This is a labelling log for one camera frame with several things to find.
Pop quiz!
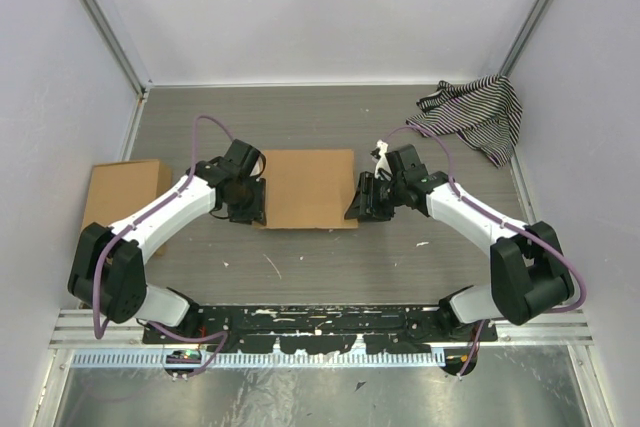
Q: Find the striped cloth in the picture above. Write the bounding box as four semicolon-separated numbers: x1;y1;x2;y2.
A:
406;75;523;168

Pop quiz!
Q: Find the aluminium corner post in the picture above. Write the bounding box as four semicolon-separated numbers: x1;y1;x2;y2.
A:
80;0;152;97
499;0;553;77

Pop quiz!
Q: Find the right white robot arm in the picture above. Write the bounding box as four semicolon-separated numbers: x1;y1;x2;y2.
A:
344;172;575;342

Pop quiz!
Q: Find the folded brown cardboard box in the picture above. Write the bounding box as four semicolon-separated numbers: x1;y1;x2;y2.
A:
80;159;173;231

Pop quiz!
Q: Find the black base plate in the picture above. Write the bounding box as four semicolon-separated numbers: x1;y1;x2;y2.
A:
169;304;497;343

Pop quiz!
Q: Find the right aluminium corner post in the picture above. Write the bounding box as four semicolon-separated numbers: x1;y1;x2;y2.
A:
499;0;553;77

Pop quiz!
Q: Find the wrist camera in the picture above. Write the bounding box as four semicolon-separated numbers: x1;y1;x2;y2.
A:
371;140;429;181
219;139;266;179

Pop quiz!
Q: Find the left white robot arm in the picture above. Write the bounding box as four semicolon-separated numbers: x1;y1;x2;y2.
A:
68;174;266;344

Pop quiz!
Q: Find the aluminium front rail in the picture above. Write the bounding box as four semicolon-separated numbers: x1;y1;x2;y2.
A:
47;304;595;348

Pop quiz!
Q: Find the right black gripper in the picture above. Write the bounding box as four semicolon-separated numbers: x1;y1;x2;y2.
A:
345;171;406;223

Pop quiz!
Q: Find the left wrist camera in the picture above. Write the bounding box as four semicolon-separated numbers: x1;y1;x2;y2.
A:
219;139;266;179

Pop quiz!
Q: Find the left aluminium corner post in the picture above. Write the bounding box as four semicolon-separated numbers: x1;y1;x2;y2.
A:
80;0;152;97

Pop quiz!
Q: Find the brown cardboard box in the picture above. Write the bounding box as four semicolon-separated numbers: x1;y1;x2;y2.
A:
263;149;359;230
80;159;173;231

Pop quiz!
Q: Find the slotted cable duct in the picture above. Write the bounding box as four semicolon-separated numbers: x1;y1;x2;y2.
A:
70;347;446;369

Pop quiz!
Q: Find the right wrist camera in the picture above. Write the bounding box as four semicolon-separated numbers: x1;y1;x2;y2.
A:
371;140;429;181

